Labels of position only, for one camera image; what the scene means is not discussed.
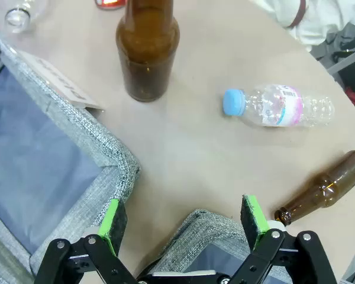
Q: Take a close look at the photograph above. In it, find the grey black fabric bundle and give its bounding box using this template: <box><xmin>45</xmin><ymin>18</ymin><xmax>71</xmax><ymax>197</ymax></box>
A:
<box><xmin>310</xmin><ymin>22</ymin><xmax>355</xmax><ymax>89</ymax></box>

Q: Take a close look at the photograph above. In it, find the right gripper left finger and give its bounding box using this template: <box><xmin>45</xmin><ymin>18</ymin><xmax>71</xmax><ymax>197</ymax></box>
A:
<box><xmin>34</xmin><ymin>198</ymin><xmax>137</xmax><ymax>284</ymax></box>

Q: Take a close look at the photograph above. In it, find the upright brown glass bottle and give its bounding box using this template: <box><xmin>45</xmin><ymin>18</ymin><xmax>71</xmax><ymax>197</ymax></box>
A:
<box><xmin>115</xmin><ymin>0</ymin><xmax>180</xmax><ymax>103</ymax></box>

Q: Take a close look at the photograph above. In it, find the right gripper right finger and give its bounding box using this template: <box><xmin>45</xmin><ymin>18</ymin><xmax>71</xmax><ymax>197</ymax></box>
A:
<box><xmin>230</xmin><ymin>194</ymin><xmax>338</xmax><ymax>284</ymax></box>

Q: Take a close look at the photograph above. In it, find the plastic water bottle pink label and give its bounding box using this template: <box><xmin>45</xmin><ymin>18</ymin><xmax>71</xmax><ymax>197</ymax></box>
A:
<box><xmin>222</xmin><ymin>84</ymin><xmax>335</xmax><ymax>128</ymax></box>

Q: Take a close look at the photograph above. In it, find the white printed label card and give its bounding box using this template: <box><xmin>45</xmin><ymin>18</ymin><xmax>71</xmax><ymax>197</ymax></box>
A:
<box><xmin>16</xmin><ymin>50</ymin><xmax>106</xmax><ymax>112</ymax></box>

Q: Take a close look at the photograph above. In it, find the person in white coat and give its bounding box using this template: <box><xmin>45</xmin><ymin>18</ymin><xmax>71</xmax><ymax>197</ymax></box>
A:
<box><xmin>251</xmin><ymin>0</ymin><xmax>355</xmax><ymax>54</ymax></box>

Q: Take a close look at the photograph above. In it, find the large grey fabric basket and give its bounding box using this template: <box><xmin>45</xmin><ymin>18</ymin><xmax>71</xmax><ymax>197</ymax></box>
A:
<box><xmin>0</xmin><ymin>28</ymin><xmax>141</xmax><ymax>284</ymax></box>

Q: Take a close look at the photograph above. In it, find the crushed red drink can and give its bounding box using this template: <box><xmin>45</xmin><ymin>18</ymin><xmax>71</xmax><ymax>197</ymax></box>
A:
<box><xmin>94</xmin><ymin>0</ymin><xmax>127</xmax><ymax>10</ymax></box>

